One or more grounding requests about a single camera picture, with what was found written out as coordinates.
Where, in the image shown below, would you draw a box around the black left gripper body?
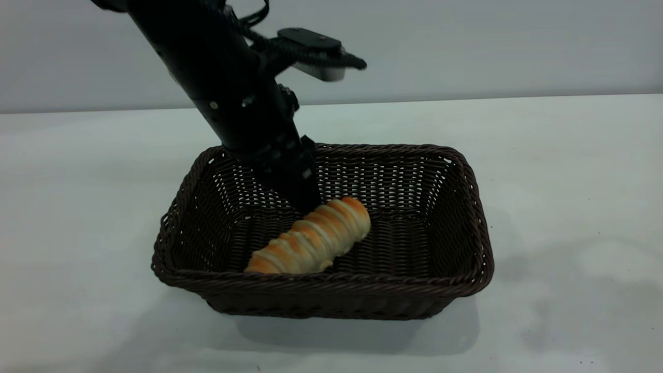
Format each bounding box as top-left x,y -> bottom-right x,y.
179,62 -> 311,169

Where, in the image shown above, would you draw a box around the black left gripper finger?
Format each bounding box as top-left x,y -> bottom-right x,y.
251,153 -> 323,214
301,135 -> 318,182

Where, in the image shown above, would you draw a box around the golden ridged bread roll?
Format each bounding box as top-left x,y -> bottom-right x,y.
243,196 -> 371,274

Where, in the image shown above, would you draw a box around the black woven wicker basket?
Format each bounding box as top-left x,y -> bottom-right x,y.
151,144 -> 495,320

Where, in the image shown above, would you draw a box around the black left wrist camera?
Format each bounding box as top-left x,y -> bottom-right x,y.
269,27 -> 368,82

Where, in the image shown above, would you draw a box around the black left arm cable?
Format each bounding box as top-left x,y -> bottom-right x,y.
225,0 -> 291,58

